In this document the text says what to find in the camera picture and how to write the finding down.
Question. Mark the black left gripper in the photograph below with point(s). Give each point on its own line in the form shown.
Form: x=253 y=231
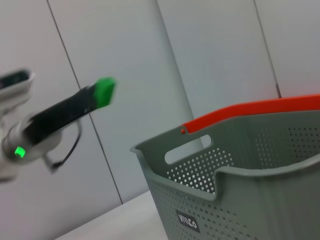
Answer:
x=55 y=117

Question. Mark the green rectangular brick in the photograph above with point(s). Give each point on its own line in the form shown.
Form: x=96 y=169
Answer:
x=106 y=92

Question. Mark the grey perforated storage bin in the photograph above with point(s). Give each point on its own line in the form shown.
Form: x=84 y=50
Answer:
x=250 y=200

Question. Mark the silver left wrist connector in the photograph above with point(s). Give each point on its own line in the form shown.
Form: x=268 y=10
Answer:
x=51 y=165

